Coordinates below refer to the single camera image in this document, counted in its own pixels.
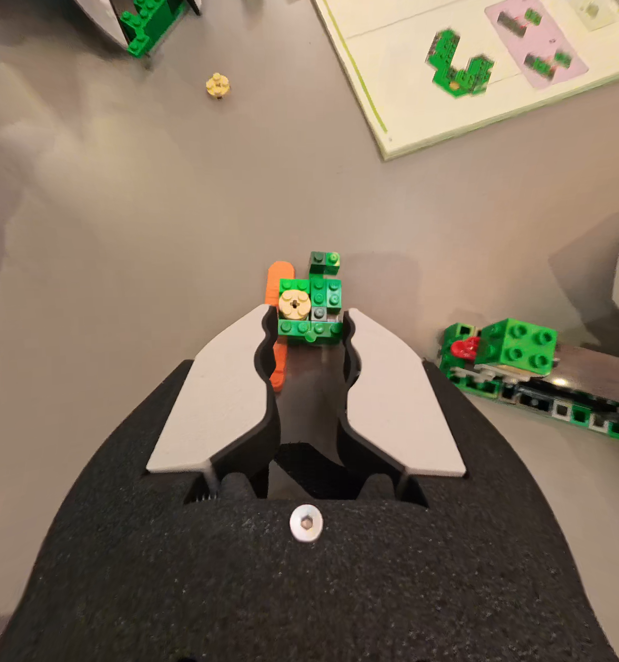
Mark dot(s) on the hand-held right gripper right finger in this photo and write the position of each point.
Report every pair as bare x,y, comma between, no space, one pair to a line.
397,403

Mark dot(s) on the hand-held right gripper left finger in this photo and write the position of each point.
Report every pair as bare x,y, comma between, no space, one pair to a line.
221,393

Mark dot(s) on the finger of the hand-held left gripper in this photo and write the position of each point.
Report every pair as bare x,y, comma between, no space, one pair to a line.
100,13
193,5

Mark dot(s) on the green brick plate assembly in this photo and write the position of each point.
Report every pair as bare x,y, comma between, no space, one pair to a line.
144,31

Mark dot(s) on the small green brick assembly tan stud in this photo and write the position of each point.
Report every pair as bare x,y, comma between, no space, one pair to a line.
320,297

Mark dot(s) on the grey desk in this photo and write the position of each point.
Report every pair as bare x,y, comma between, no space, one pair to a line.
133,207

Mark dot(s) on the tan round brick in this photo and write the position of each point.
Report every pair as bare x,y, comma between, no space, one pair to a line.
217,85

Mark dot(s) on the green brick model red piece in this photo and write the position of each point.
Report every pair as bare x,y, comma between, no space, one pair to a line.
516,346

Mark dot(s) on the orange brick separator tool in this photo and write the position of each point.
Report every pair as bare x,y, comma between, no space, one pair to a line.
279,274

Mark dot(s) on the brick instruction booklet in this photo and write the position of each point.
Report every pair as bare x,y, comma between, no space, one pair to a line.
407,93

